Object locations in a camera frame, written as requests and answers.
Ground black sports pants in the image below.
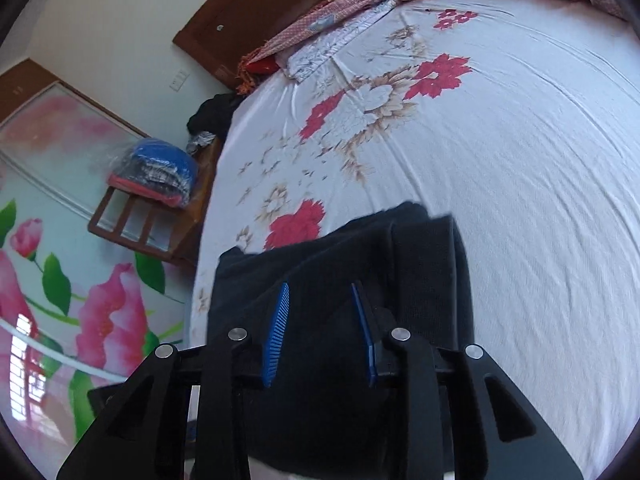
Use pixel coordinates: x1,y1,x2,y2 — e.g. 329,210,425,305
208,203,474,478

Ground floral wardrobe door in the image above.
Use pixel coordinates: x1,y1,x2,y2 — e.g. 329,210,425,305
1,60,192,479

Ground wooden chair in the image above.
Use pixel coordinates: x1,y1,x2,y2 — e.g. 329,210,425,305
88,139,222,266

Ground plastic bag of clothes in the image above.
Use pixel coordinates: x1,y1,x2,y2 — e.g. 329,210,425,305
106,138,198,208

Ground black clothes pile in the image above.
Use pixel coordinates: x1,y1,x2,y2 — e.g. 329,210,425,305
186,93,244,142

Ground floral white bed sheet mattress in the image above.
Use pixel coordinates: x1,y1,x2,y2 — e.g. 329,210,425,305
189,0,639,479

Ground red pillow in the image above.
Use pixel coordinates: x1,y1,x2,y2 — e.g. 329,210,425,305
245,56,280,76

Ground wooden headboard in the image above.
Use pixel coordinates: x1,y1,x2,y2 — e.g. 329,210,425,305
174,0,321,89

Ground wall socket plate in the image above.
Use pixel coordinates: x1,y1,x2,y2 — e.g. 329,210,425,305
169,70,190,92

